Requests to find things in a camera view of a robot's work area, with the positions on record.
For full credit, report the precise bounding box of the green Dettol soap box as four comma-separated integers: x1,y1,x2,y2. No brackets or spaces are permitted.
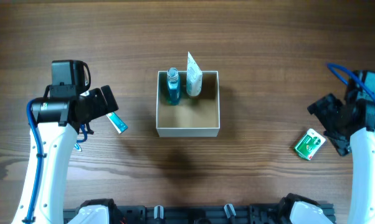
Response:
294,128,326,161

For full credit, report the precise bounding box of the teal Colgate toothpaste tube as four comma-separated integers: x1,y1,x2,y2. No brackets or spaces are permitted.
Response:
107,112,128,134

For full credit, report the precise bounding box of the blue white toothbrush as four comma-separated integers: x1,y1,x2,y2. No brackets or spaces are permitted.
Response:
74,142,82,152

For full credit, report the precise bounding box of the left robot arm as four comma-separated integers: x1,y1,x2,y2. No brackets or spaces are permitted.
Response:
12,60,118,223

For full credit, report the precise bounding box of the white lotion tube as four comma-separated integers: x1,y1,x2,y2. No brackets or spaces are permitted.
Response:
186,52,202,97

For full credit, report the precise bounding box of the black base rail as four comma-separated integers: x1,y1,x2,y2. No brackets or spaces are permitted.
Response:
62,198,336,224

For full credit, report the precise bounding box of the white cardboard box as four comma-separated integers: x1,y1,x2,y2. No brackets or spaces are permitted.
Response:
156,71,221,138

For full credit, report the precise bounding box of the blue mouthwash bottle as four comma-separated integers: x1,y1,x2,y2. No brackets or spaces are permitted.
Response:
166,67,181,105

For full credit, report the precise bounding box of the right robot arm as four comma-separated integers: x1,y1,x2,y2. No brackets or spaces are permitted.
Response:
307,70,375,223

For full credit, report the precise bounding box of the left blue cable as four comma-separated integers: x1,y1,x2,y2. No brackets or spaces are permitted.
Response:
25,98,88,223

